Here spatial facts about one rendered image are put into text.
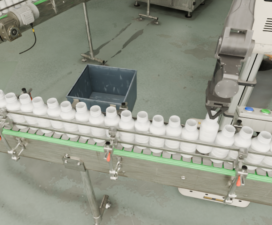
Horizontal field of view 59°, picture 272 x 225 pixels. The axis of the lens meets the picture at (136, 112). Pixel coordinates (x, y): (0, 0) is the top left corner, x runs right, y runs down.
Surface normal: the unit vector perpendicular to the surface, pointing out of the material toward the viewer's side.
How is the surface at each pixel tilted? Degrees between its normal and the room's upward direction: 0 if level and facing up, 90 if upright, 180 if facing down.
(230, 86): 89
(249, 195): 90
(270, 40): 90
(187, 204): 0
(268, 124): 70
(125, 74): 90
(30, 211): 0
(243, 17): 62
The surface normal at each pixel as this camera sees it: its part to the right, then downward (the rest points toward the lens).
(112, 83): -0.22, 0.69
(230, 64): 0.00, -0.67
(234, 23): -0.20, 0.26
